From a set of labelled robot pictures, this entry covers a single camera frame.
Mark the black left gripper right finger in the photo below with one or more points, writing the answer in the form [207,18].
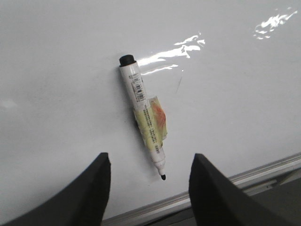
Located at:
[216,201]

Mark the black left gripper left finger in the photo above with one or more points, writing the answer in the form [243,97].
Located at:
[81,203]

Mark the white whiteboard marker with tape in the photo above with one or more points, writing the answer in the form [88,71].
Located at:
[149,115]

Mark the white whiteboard with aluminium frame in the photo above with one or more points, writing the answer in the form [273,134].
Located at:
[226,72]

